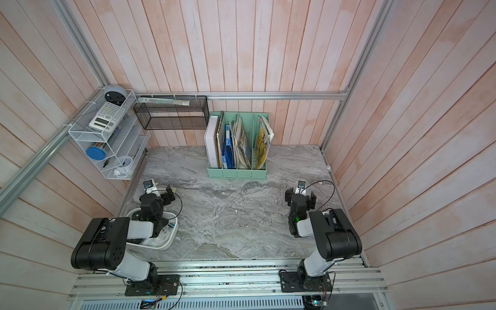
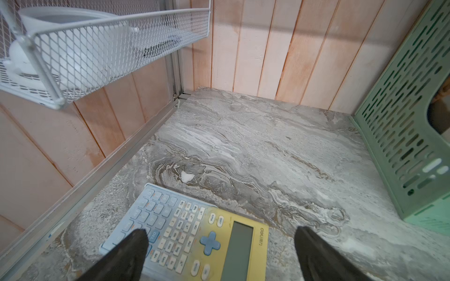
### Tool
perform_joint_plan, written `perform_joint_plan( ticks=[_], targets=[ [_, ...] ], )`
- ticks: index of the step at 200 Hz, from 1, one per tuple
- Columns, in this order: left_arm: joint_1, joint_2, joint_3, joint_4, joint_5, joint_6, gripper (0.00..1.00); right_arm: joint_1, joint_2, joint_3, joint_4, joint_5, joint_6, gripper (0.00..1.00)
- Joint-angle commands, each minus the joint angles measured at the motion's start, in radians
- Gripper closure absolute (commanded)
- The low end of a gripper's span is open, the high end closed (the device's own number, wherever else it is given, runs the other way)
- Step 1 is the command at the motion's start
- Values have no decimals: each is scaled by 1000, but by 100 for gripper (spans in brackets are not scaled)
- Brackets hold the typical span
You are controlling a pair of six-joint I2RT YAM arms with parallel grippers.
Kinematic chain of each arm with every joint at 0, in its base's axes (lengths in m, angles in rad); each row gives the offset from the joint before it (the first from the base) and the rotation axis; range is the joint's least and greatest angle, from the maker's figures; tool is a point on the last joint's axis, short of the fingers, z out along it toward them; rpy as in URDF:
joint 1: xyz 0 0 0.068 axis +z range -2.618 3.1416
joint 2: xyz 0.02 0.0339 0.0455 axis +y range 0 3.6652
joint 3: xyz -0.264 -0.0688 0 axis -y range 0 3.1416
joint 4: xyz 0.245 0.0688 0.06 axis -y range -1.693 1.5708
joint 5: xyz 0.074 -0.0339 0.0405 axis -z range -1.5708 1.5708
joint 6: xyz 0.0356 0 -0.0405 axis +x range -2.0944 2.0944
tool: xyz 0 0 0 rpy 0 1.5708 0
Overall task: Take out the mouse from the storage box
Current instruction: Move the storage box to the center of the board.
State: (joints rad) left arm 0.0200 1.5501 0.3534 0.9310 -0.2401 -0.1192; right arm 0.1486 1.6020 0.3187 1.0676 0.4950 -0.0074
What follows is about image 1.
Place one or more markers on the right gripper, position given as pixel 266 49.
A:
pixel 292 197

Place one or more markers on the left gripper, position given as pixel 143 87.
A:
pixel 167 199

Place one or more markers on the white storage box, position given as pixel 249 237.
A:
pixel 140 232

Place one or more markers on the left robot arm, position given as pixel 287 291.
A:
pixel 103 245

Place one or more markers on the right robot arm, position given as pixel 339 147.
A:
pixel 335 238

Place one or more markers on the white cup on shelf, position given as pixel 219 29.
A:
pixel 122 165

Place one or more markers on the blue book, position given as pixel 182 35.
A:
pixel 228 151

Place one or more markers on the white binder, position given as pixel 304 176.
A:
pixel 211 142

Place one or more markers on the black mesh basket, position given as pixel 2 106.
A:
pixel 173 117

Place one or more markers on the yellow picture book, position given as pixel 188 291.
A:
pixel 262 142

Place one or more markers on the blue lid jar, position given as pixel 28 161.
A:
pixel 96 152

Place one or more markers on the green magazine file holder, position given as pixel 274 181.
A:
pixel 243 134

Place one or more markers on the white calculator on shelf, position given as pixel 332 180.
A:
pixel 107 118

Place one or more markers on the ruler on basket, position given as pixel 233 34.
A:
pixel 164 101

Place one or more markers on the round black white speaker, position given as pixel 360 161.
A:
pixel 115 94

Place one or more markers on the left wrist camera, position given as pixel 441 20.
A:
pixel 150 187

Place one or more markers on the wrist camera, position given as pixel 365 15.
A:
pixel 301 187
pixel 150 187

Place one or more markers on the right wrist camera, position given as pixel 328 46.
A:
pixel 301 187

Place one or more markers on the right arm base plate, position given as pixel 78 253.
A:
pixel 296 282

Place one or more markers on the white wire shelf rack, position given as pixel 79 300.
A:
pixel 128 139

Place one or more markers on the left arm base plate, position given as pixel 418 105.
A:
pixel 163 285

